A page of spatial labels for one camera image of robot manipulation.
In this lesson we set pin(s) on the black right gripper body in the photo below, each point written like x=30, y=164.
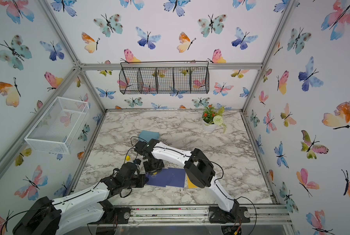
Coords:
x=152, y=167

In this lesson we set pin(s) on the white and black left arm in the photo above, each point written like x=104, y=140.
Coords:
x=62, y=215

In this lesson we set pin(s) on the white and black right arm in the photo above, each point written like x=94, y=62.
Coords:
x=199, y=169

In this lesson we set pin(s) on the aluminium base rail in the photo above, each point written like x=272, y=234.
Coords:
x=262, y=214

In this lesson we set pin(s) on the artificial flowers in white pot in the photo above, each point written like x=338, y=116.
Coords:
x=212, y=118

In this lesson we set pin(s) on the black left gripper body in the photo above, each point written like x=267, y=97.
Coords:
x=136, y=181

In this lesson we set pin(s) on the white mesh wall basket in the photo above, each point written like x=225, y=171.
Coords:
x=58, y=125

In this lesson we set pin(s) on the yellow envelope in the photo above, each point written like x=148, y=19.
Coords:
x=190, y=184

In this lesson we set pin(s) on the teal plastic scoop dish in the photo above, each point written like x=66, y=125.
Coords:
x=148, y=135

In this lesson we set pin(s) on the black wire wall basket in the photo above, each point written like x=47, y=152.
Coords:
x=169, y=77

